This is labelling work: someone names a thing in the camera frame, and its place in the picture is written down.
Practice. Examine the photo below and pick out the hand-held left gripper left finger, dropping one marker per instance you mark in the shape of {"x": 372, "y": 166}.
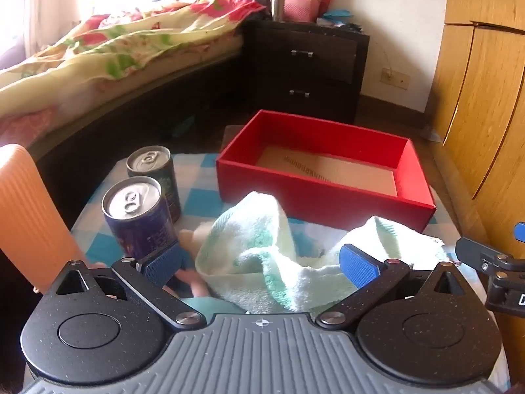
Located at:
{"x": 164, "y": 264}

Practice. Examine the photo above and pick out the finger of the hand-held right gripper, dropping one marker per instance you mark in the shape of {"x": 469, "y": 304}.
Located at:
{"x": 521, "y": 232}
{"x": 488, "y": 254}

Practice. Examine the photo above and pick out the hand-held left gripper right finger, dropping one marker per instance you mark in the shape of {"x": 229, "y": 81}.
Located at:
{"x": 359, "y": 266}

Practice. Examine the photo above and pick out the pink pig plush toy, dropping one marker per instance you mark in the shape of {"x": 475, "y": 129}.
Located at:
{"x": 199, "y": 287}

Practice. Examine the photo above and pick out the red cardboard box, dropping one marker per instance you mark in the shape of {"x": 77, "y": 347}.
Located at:
{"x": 311, "y": 195}

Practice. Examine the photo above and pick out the white green towel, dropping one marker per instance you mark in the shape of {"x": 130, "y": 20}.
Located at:
{"x": 254, "y": 246}

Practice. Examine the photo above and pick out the purple drink can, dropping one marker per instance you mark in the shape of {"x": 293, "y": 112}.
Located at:
{"x": 143, "y": 230}

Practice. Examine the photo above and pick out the dark green drink can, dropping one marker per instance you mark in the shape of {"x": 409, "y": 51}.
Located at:
{"x": 160, "y": 180}

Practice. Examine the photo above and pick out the blue white checkered cloth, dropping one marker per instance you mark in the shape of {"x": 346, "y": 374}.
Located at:
{"x": 197, "y": 172}

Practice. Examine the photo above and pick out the orange ribbed cylinder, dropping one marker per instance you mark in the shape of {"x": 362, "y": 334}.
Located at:
{"x": 33, "y": 213}

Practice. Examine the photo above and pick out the wooden wardrobe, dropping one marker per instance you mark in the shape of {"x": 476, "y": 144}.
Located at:
{"x": 484, "y": 90}

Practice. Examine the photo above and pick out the dark wooden bed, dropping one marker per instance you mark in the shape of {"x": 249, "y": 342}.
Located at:
{"x": 123, "y": 123}

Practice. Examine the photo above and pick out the dark nightstand drawer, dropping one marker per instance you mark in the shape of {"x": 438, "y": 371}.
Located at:
{"x": 303, "y": 55}
{"x": 303, "y": 98}

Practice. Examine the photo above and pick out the dark wooden nightstand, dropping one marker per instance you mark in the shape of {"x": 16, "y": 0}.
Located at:
{"x": 270, "y": 90}

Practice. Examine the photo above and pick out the floral blanket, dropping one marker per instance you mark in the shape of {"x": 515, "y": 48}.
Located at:
{"x": 123, "y": 41}

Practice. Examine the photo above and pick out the blue plastic item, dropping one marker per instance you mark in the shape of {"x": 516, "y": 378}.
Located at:
{"x": 338, "y": 14}

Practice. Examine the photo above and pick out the pink plastic basket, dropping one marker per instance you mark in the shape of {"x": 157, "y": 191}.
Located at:
{"x": 301, "y": 10}

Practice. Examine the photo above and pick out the steel thermos flask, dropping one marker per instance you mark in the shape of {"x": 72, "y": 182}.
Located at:
{"x": 277, "y": 4}

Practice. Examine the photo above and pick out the wall power socket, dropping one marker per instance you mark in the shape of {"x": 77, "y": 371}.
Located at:
{"x": 396, "y": 78}

